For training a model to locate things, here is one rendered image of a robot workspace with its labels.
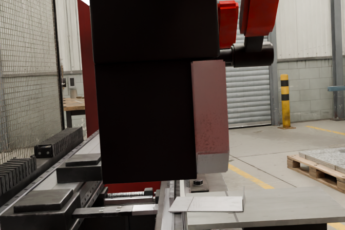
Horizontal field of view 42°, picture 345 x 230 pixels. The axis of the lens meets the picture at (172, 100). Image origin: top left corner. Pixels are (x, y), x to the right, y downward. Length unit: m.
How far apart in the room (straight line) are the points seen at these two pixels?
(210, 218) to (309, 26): 8.84
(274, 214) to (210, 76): 0.52
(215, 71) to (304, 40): 9.16
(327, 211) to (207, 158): 0.52
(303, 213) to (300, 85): 8.64
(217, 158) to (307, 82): 9.19
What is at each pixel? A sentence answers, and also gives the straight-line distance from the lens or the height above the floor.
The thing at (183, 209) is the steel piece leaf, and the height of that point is 1.00.
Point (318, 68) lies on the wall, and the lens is 9.60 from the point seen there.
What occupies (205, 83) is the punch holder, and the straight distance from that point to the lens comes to 0.29.
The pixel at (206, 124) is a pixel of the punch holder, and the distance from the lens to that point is 0.29.
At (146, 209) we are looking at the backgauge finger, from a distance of 0.82.
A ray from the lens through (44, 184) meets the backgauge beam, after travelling 1.16.
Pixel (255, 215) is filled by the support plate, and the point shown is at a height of 1.00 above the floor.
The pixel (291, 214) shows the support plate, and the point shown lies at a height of 1.00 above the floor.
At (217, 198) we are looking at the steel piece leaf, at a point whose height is 1.00.
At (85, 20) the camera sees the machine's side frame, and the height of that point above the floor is 1.59.
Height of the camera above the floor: 1.25
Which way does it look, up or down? 4 degrees down
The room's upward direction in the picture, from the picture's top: 3 degrees counter-clockwise
